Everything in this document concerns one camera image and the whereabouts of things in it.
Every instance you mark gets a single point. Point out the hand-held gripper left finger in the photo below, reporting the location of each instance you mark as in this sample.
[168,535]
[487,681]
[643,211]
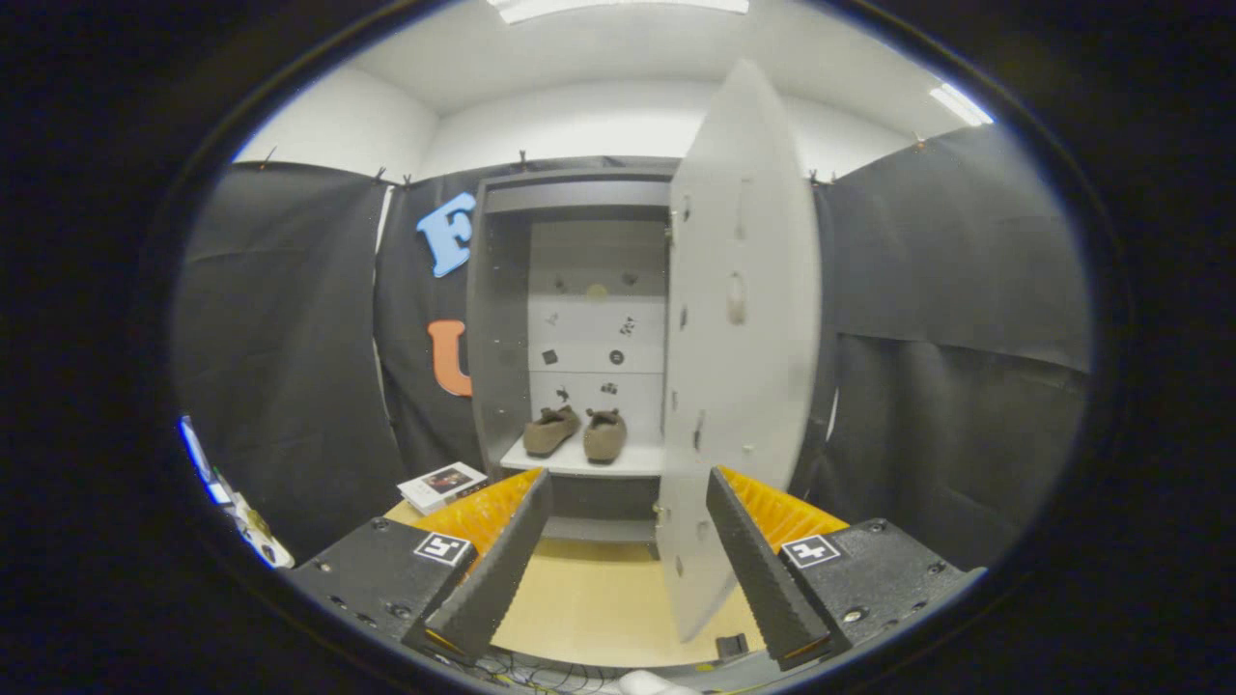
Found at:
[502,569]

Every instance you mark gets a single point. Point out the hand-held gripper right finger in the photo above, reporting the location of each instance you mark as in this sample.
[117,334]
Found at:
[758,569]

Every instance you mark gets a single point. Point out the brown fluffy shoe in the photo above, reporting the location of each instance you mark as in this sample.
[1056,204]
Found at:
[604,436]
[548,432]

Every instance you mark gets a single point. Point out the light grey shoe cabinet door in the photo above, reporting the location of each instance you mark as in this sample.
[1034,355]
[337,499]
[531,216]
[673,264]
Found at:
[744,386]

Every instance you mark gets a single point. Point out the dark grey shoe cabinet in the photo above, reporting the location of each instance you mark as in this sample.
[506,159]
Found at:
[502,338]

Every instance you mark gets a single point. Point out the small black clip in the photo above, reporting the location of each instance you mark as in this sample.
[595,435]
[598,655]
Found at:
[731,646]

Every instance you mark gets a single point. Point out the white book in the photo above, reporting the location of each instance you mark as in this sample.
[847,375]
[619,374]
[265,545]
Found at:
[439,486]

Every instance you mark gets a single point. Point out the white cloth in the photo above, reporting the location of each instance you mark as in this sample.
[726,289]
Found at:
[657,684]

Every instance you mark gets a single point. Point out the black backdrop cloth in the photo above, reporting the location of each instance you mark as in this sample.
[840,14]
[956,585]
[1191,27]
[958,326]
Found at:
[966,434]

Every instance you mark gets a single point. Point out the colourful printed object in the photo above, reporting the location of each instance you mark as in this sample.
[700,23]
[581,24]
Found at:
[241,521]

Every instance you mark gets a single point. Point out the small ceiling light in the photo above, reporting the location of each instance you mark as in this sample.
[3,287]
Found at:
[961,104]

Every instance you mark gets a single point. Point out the long ceiling light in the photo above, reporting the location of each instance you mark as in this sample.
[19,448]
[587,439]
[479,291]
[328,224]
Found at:
[618,8]

